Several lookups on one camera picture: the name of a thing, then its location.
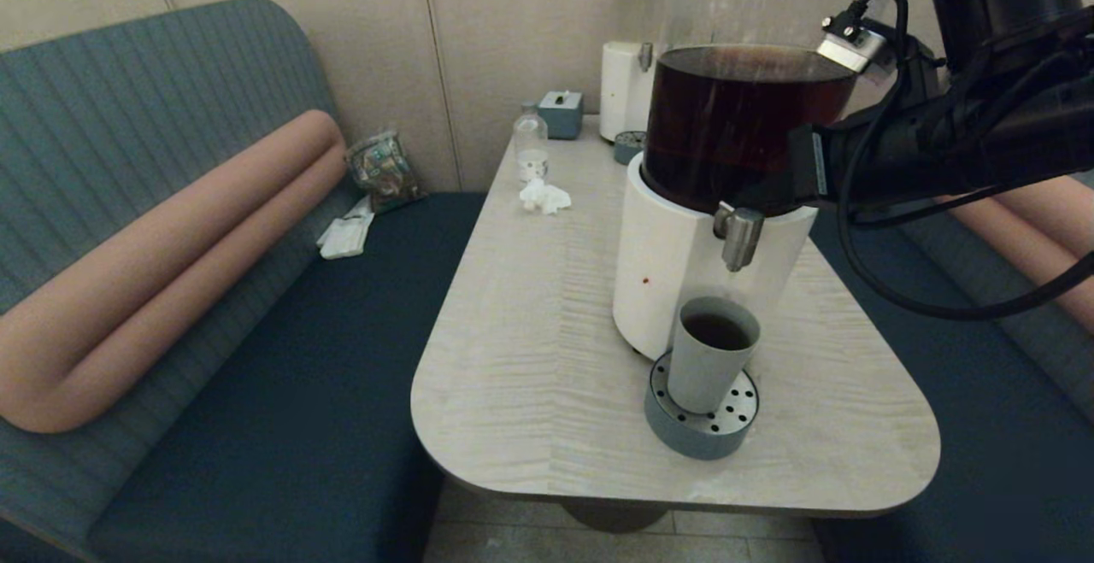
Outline grey plastic cup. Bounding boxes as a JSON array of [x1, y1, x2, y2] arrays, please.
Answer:
[[667, 295, 762, 414]]

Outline teal ribbed bench backrest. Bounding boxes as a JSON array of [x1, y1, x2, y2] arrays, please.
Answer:
[[0, 0, 360, 560], [893, 204, 1094, 423]]

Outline pink bolster cushion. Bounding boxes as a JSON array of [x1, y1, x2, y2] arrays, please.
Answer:
[[944, 174, 1094, 333], [0, 110, 347, 436]]

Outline large dispenser with dark tea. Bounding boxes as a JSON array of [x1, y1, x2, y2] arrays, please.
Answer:
[[611, 0, 914, 365]]

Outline white dispenser with clear tank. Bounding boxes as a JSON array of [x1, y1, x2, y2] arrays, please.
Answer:
[[597, 0, 676, 144]]

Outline dark blue bench seat cushion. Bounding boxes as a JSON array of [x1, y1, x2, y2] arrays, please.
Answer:
[[806, 204, 1094, 563], [88, 193, 488, 563]]

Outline blue-grey tissue box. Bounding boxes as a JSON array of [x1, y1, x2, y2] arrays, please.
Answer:
[[538, 90, 584, 140]]

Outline crumpled white tissue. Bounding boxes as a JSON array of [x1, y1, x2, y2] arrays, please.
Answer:
[[518, 178, 572, 215]]

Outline clear plastic bottle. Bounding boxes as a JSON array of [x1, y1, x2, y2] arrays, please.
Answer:
[[513, 102, 549, 183]]

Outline clear snack bag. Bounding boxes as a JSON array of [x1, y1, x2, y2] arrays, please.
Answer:
[[345, 129, 426, 214]]

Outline white paper napkins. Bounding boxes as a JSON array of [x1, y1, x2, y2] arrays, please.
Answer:
[[317, 196, 376, 261]]

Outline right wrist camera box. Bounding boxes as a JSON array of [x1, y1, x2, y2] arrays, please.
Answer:
[[816, 15, 894, 77]]

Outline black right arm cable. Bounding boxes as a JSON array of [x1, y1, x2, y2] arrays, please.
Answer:
[[833, 0, 1094, 321]]

